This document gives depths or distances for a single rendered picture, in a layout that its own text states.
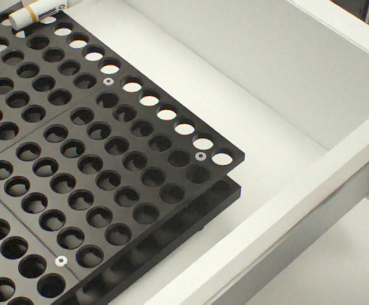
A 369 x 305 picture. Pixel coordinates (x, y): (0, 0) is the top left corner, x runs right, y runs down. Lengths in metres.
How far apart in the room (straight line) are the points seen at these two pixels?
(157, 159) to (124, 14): 0.20
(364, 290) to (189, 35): 0.20
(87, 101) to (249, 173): 0.11
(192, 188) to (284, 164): 0.11
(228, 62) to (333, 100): 0.09
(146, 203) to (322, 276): 0.18
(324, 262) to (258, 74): 0.13
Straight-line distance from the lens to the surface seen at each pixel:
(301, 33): 0.49
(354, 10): 1.51
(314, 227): 0.47
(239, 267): 0.43
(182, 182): 0.43
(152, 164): 0.44
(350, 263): 0.58
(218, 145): 0.45
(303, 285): 0.57
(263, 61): 0.53
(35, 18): 0.51
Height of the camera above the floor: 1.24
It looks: 51 degrees down
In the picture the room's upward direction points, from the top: 1 degrees clockwise
